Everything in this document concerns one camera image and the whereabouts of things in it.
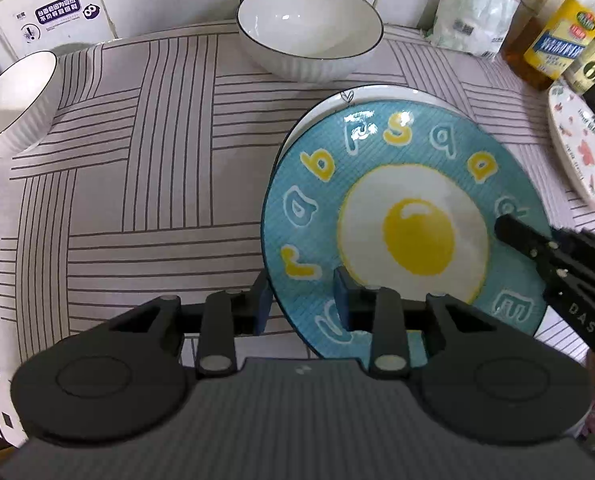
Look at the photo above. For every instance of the oil bottle with yellow label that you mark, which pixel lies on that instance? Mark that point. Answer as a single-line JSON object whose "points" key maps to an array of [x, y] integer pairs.
{"points": [[557, 45]]}

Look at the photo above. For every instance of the white plate with leaf mark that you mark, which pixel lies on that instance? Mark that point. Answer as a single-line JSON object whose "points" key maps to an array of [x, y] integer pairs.
{"points": [[377, 94]]}

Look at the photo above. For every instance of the white ribbed bowl black rim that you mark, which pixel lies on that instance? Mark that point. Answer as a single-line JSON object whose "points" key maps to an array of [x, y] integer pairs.
{"points": [[12, 105], [307, 35]]}

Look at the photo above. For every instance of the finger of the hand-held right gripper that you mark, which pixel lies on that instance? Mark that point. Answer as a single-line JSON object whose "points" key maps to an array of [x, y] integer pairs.
{"points": [[520, 235]]}

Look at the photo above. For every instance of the white wall sticker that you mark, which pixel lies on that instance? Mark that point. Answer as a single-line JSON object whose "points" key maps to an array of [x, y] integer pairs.
{"points": [[52, 20]]}

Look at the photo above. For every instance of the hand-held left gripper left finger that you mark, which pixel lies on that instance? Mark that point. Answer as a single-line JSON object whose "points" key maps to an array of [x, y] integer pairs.
{"points": [[263, 306]]}

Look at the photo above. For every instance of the grey striped table mat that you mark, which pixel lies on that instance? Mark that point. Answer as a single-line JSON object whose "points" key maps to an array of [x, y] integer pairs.
{"points": [[177, 160]]}

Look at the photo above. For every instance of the white plastic bag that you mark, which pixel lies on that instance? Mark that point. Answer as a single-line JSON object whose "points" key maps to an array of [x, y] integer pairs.
{"points": [[472, 10]]}

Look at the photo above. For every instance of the blue egg print plate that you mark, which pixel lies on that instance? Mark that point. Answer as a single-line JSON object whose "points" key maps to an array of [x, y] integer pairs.
{"points": [[427, 160]]}

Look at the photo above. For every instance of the white plate with pink print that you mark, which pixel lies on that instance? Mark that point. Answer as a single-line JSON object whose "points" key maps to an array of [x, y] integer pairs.
{"points": [[582, 150]]}

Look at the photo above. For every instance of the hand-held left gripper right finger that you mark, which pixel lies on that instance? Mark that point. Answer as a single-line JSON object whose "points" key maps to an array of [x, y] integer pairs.
{"points": [[341, 301]]}

